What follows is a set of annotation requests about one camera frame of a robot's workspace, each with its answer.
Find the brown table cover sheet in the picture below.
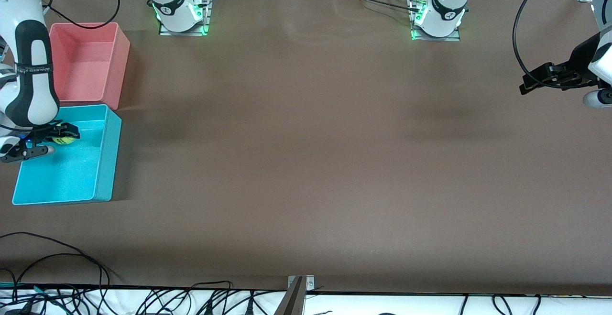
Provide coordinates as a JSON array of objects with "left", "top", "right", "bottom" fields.
[{"left": 0, "top": 0, "right": 612, "bottom": 297}]

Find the black base power cable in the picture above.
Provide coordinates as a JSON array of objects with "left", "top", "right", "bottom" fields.
[{"left": 335, "top": 0, "right": 421, "bottom": 12}]

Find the long black looped cable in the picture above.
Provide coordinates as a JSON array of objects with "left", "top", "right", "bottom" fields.
[{"left": 0, "top": 232, "right": 111, "bottom": 302}]

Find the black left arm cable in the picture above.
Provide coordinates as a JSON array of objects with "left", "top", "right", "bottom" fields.
[{"left": 513, "top": 0, "right": 612, "bottom": 90}]

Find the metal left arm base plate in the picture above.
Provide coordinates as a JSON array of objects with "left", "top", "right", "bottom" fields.
[{"left": 410, "top": 0, "right": 461, "bottom": 42}]

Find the grey metal pole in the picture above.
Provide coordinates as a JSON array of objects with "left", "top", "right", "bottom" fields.
[{"left": 273, "top": 277, "right": 306, "bottom": 315}]

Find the teal cable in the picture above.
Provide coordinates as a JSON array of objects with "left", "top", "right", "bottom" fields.
[{"left": 0, "top": 282, "right": 65, "bottom": 306}]

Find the blue plastic bin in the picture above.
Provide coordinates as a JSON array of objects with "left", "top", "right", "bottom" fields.
[{"left": 11, "top": 104, "right": 122, "bottom": 206}]

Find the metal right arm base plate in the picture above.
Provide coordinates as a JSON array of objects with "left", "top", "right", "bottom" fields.
[{"left": 159, "top": 0, "right": 211, "bottom": 36}]

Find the small metal edge bracket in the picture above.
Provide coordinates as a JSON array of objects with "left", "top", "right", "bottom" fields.
[{"left": 287, "top": 275, "right": 315, "bottom": 293}]

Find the pink plastic bin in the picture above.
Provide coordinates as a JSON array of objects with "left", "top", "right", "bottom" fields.
[{"left": 48, "top": 22, "right": 131, "bottom": 111}]

